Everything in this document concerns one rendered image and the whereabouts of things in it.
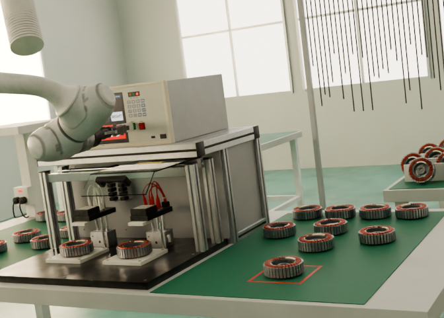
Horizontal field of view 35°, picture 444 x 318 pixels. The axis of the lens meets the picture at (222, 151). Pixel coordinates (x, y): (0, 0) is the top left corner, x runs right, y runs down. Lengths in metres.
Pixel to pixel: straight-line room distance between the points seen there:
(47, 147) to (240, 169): 0.76
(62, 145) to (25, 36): 1.55
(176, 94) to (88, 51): 7.29
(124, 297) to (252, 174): 0.76
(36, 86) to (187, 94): 0.64
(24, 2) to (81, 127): 1.74
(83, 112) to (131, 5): 8.21
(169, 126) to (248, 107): 6.95
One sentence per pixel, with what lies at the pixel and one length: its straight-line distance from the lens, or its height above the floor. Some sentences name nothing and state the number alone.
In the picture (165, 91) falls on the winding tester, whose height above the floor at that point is 1.28.
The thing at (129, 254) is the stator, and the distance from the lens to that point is 2.23.
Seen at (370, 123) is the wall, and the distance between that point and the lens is 8.60.
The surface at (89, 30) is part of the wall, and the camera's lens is 9.66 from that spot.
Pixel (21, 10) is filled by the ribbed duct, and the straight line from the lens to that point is 3.58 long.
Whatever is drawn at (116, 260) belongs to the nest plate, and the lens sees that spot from 2.25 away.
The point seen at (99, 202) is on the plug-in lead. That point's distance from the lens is 2.49.
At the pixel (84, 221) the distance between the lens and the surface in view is 2.44.
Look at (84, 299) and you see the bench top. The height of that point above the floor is 0.73.
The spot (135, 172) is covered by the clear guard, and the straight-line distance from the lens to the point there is 2.08.
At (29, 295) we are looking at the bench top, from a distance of 2.26.
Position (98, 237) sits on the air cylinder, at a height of 0.81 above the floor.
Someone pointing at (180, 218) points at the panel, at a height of 0.84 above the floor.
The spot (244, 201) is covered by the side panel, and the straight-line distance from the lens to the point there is 2.47.
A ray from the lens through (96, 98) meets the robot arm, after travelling 1.91.
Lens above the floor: 1.32
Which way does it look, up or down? 6 degrees down
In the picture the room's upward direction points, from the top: 7 degrees counter-clockwise
